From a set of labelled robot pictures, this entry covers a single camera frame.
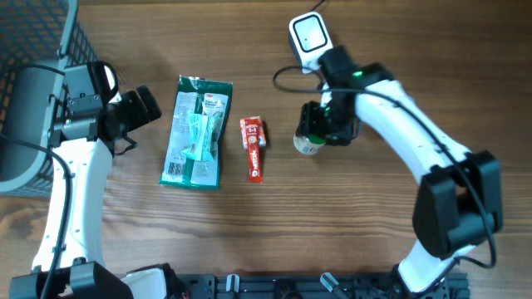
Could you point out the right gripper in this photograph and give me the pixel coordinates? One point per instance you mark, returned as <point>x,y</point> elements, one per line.
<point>308,122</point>

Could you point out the green lid white jar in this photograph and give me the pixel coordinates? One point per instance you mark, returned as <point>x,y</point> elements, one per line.
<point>308,144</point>

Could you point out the green white plastic package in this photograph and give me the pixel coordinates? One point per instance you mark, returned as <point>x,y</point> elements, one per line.
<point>199,119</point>

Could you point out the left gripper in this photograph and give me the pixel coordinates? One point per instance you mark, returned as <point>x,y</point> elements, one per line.
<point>139,115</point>

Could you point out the red Nescafe coffee stick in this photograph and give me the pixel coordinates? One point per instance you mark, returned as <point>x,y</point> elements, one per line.
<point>255,170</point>

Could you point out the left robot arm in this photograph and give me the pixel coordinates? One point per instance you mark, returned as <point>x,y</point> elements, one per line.
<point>81,145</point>

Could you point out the red white tissue pack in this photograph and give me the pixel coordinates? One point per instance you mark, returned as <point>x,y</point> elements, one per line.
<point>256,120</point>

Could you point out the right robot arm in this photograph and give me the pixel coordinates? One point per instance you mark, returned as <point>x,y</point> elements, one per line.
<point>459,202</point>

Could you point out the white barcode scanner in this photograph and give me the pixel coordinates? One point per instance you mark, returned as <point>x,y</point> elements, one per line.
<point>309,39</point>

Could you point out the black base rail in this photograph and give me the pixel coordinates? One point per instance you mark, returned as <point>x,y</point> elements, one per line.
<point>362,285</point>

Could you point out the dark grey plastic basket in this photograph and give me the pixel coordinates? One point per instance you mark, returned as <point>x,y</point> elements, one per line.
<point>39,39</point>

